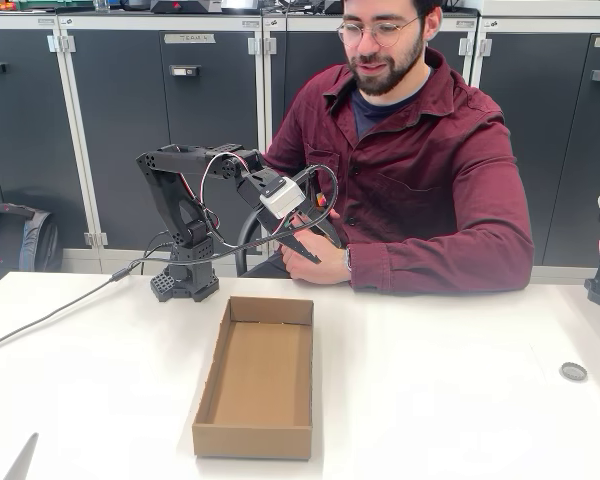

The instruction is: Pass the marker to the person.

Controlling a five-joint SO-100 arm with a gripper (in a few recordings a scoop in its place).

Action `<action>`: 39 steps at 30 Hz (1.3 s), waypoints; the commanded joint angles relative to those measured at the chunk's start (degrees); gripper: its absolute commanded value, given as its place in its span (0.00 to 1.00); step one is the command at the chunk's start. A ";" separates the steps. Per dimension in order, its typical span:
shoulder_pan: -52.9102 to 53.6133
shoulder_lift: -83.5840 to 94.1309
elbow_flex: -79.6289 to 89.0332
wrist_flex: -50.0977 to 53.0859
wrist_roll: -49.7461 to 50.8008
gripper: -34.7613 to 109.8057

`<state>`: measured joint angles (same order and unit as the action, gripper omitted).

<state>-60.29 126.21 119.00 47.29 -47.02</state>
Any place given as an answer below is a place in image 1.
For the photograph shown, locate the man's left forearm maroon sleeve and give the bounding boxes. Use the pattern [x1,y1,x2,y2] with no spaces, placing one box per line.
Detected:
[348,219,535,294]

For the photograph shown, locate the man's right forearm maroon sleeve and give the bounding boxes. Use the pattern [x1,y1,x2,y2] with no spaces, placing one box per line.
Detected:
[262,132,312,177]

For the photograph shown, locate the man's left hand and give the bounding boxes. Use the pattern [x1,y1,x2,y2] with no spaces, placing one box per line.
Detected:
[278,207,352,285]

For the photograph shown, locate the black chair armrest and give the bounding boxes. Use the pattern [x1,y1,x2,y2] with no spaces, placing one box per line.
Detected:
[234,209,281,279]

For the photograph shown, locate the bearded man in maroon shirt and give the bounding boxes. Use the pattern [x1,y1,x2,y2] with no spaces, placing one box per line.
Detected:
[242,0,536,294]

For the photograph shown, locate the brown cardboard box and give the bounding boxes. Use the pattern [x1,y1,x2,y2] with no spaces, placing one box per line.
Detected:
[191,295,315,460]

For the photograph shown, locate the grey team label strip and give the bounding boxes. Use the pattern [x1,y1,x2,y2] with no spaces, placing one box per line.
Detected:
[163,33,216,45]

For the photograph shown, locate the grey black backpack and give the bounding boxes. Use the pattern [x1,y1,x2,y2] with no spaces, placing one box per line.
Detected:
[0,202,64,296]

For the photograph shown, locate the green flat box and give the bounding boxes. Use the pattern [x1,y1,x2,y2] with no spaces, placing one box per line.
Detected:
[14,0,96,12]

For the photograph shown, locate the metal bottle cap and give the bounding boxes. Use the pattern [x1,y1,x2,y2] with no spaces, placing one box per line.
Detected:
[559,360,589,382]

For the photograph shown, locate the white gripper camera box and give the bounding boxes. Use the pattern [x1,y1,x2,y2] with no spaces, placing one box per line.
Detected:
[258,174,306,221]

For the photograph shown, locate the red white servo wires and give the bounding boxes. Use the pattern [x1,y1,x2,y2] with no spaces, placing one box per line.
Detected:
[172,151,255,247]

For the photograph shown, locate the round wire-rimmed glasses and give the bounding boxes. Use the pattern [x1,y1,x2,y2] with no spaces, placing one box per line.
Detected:
[335,14,424,50]

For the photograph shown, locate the black usb cable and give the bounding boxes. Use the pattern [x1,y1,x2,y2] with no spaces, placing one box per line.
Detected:
[0,163,341,354]

